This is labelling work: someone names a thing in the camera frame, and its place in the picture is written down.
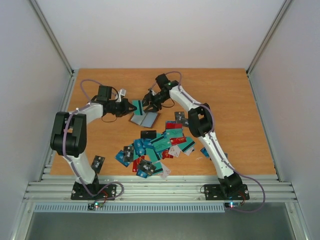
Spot teal striped card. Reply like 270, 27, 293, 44
132, 100, 144, 116

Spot brown leather card holder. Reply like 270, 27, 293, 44
130, 112, 160, 129

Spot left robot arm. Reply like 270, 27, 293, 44
50, 85, 138, 199

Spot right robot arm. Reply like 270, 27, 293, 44
142, 73, 243, 200

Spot black plain card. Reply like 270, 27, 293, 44
140, 130, 157, 140

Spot dark red card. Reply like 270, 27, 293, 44
165, 121, 183, 130

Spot black card top upper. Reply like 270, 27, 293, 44
174, 111, 186, 123

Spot blue card pile centre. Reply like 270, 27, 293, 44
133, 138, 146, 156

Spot teal card pile bottom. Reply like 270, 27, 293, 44
147, 136, 196, 159

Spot red gold VIP card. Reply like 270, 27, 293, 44
170, 135, 187, 146

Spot black vip card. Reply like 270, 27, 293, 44
91, 155, 105, 174
123, 145, 135, 163
136, 160, 156, 178

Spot blue card left edge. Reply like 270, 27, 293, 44
115, 150, 130, 168

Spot black VIP card bottom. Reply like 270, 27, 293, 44
136, 160, 156, 178

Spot black VIP card far left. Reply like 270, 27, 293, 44
91, 155, 105, 174

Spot blue card right upper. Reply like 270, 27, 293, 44
200, 147, 210, 159

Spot left controller board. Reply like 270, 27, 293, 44
87, 202, 104, 211

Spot controller board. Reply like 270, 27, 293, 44
87, 202, 104, 211
224, 201, 243, 209

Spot right controller board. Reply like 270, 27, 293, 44
224, 201, 243, 209

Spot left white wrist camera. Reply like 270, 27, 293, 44
117, 88, 127, 102

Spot aluminium frame rails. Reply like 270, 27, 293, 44
23, 174, 298, 203

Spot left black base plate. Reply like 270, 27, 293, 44
70, 182, 117, 201

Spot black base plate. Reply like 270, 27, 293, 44
203, 184, 250, 201
70, 182, 117, 201

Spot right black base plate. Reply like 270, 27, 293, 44
203, 184, 250, 201

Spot grey slotted cable duct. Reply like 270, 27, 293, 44
33, 202, 225, 214

